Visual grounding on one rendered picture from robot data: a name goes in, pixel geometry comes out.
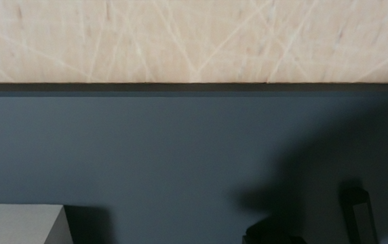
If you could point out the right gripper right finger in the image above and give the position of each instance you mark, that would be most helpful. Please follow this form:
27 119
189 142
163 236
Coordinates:
297 240

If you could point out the black l-shaped hex key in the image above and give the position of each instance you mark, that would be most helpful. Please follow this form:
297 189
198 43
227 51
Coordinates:
358 213

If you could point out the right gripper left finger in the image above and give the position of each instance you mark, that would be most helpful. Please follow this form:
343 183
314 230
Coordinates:
250 240

